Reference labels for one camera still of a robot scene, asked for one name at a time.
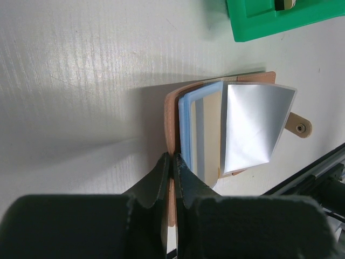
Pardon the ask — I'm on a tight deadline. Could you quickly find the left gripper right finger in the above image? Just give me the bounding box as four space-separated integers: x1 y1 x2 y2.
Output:
173 154 342 258

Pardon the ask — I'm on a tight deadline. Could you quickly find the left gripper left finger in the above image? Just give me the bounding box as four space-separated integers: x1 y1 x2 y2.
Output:
1 153 170 258

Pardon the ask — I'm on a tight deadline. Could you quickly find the tan leather card holder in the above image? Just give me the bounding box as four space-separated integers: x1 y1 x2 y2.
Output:
163 71 313 229

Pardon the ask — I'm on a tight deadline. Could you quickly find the green plastic bin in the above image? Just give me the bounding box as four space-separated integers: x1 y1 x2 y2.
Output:
226 1 344 42

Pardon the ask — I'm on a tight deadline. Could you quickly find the aluminium front rail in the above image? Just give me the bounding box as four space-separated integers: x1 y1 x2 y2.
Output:
264 144 344 214

